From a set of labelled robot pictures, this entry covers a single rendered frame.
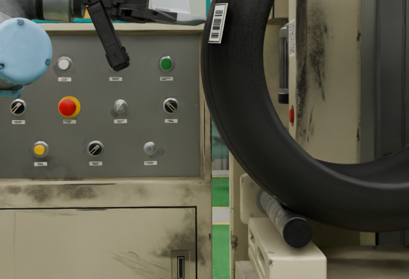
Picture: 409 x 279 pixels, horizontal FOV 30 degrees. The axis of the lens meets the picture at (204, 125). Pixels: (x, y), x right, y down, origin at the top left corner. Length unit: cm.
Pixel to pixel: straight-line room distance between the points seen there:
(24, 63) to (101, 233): 79
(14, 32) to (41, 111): 78
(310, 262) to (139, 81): 79
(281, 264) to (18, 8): 57
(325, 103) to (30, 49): 67
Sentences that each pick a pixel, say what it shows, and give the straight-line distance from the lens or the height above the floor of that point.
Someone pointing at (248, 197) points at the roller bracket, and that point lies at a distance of 150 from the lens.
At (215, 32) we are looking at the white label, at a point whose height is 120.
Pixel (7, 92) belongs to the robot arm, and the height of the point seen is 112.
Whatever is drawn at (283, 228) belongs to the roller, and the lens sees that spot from 118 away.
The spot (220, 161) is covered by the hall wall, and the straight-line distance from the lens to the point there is 1016.
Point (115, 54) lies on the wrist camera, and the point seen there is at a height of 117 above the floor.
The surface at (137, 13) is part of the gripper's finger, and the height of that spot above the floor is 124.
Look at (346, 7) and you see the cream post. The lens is 155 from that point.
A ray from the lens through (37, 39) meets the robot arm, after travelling 109.
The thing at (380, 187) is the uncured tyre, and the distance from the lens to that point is 118.
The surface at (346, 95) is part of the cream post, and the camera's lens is 154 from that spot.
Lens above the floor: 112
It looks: 3 degrees down
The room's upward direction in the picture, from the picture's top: straight up
